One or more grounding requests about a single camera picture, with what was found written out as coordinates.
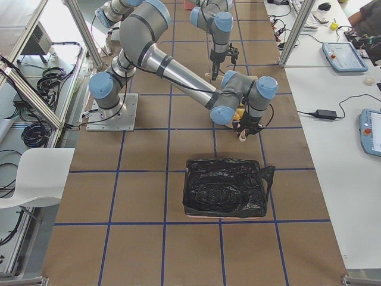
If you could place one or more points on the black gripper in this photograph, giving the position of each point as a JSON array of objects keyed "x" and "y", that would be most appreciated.
[
  {"x": 247, "y": 122},
  {"x": 216, "y": 56}
]

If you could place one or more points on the cream plastic dustpan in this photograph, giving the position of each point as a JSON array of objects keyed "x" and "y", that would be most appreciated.
[{"x": 245, "y": 86}]

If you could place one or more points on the brown potato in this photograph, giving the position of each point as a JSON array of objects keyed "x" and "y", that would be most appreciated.
[{"x": 238, "y": 113}]

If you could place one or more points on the cream brush black bristles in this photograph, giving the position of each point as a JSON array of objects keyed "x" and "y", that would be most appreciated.
[{"x": 215, "y": 73}]

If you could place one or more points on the pink plastic bin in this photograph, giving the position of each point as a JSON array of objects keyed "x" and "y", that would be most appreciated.
[{"x": 188, "y": 5}]

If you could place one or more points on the bin with black bag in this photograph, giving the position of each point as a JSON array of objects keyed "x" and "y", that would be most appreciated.
[{"x": 226, "y": 187}]

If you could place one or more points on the black power adapter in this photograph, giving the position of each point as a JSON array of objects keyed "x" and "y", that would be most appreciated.
[{"x": 324, "y": 114}]

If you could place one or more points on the white side table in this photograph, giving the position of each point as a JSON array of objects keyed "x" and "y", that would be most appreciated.
[{"x": 329, "y": 105}]

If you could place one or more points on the blue teach pendant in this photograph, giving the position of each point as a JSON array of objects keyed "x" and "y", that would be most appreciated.
[
  {"x": 370, "y": 131},
  {"x": 343, "y": 57}
]

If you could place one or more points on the person at desk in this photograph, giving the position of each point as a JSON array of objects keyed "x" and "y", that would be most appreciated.
[{"x": 366, "y": 23}]

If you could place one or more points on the white chair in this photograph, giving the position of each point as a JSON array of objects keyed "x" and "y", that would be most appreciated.
[{"x": 41, "y": 178}]

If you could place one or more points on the aluminium frame post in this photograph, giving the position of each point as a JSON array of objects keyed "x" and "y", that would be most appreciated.
[{"x": 303, "y": 20}]

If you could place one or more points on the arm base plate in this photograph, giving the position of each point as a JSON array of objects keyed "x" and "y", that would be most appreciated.
[{"x": 122, "y": 117}]

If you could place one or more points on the aluminium frame rail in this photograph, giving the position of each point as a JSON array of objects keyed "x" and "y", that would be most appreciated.
[{"x": 27, "y": 92}]

